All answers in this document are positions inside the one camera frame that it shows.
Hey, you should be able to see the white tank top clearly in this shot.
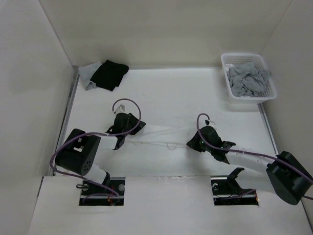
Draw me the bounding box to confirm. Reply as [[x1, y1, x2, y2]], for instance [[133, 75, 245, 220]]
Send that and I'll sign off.
[[126, 125, 196, 150]]

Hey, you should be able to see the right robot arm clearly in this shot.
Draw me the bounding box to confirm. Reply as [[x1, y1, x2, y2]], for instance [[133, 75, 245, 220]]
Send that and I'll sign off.
[[187, 126, 313, 205]]

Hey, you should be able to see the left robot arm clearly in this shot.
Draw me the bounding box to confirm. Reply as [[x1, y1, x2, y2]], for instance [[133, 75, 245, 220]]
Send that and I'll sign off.
[[54, 113, 146, 195]]

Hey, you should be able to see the folded black tank top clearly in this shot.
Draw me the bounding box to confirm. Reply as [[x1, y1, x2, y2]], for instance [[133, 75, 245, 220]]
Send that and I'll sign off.
[[90, 60, 129, 92]]

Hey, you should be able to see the folded grey tank top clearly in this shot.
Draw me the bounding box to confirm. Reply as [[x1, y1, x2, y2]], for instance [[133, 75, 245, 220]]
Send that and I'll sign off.
[[78, 61, 102, 90]]

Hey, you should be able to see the grey tank tops pile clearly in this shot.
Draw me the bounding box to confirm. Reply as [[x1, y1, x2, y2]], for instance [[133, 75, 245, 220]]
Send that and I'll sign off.
[[226, 62, 270, 97]]

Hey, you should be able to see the white plastic laundry basket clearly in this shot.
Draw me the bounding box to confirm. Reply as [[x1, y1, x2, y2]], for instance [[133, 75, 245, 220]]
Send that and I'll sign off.
[[221, 53, 277, 104]]

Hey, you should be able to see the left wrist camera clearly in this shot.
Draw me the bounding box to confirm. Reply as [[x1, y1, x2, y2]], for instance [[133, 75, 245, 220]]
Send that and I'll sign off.
[[114, 104, 126, 115]]

